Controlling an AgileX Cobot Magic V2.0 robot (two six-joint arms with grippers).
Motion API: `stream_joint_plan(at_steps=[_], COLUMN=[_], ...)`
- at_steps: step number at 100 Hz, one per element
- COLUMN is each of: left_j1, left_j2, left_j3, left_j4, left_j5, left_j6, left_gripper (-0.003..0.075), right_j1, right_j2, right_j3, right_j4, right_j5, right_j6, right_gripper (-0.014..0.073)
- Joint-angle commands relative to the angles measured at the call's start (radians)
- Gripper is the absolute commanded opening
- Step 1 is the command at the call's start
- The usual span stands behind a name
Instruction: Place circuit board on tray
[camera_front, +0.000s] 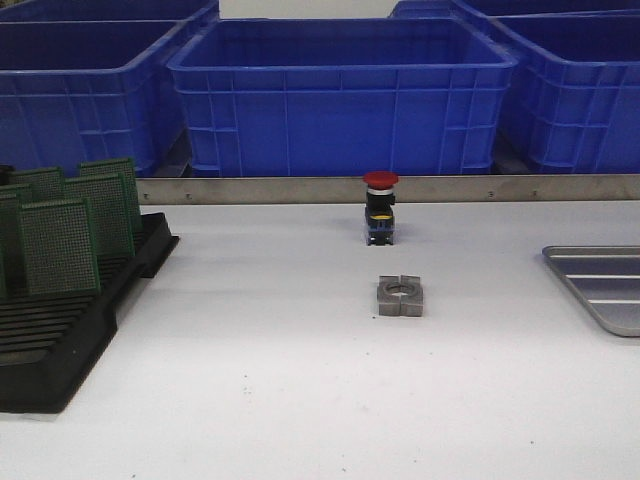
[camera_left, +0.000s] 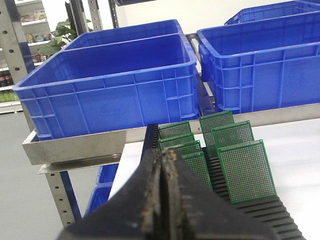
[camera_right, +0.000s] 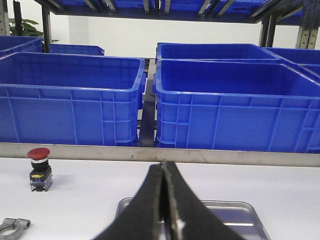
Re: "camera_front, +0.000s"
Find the right front blue crate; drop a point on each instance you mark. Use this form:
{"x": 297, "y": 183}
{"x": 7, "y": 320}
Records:
{"x": 573, "y": 102}

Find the left rear blue crate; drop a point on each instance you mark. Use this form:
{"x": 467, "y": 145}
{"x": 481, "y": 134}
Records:
{"x": 144, "y": 10}

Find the red emergency stop button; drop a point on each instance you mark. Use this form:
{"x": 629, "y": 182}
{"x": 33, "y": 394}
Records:
{"x": 379, "y": 214}

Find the right rear blue crate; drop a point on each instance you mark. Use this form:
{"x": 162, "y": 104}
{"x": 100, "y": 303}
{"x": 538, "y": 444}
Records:
{"x": 497, "y": 8}

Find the silver metal tray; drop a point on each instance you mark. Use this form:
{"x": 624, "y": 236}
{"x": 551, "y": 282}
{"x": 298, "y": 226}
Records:
{"x": 604, "y": 279}

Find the centre blue plastic crate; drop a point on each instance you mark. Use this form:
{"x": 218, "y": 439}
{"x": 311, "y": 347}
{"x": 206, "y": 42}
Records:
{"x": 300, "y": 98}

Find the grey metal clamp block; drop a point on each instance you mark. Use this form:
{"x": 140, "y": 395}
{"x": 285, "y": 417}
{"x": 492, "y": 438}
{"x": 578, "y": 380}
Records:
{"x": 400, "y": 296}

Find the green perforated circuit board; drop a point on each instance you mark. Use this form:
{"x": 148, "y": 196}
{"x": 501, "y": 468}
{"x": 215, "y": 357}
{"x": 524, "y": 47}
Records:
{"x": 110, "y": 222}
{"x": 58, "y": 247}

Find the rear right green circuit board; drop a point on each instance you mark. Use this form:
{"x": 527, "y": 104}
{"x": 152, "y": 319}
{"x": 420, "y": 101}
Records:
{"x": 126, "y": 168}

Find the steel table edge rail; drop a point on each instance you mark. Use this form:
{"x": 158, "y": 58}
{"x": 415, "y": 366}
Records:
{"x": 410, "y": 189}

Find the black slotted board rack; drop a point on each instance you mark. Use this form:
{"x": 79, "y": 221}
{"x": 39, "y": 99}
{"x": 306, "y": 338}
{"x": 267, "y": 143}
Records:
{"x": 49, "y": 344}

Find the left front blue crate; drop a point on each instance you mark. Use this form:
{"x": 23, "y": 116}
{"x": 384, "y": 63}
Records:
{"x": 75, "y": 92}

